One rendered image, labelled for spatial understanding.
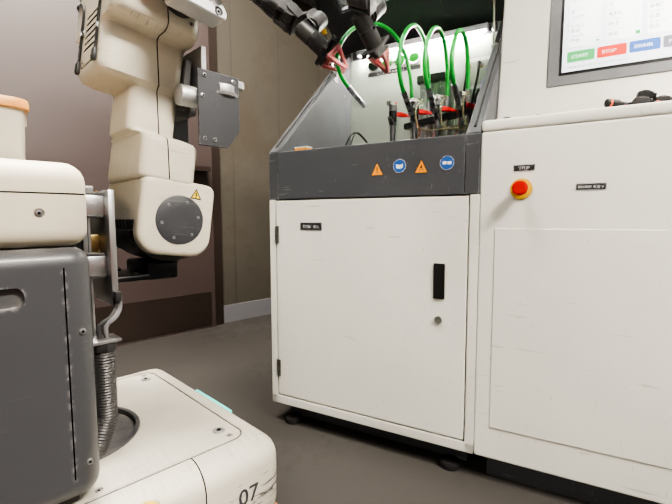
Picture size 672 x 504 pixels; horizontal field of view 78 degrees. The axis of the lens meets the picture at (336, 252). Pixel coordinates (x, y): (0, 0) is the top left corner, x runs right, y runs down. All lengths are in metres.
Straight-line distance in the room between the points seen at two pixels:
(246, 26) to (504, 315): 2.72
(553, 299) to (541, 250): 0.12
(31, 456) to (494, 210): 1.06
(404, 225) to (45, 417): 0.92
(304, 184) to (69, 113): 1.56
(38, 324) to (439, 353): 0.95
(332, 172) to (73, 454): 0.96
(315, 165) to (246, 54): 1.99
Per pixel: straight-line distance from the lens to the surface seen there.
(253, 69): 3.28
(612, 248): 1.16
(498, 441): 1.31
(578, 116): 1.18
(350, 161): 1.31
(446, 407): 1.31
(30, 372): 0.74
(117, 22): 1.01
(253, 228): 3.09
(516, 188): 1.12
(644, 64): 1.47
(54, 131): 2.60
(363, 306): 1.31
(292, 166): 1.42
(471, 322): 1.21
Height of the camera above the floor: 0.73
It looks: 5 degrees down
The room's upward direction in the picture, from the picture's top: straight up
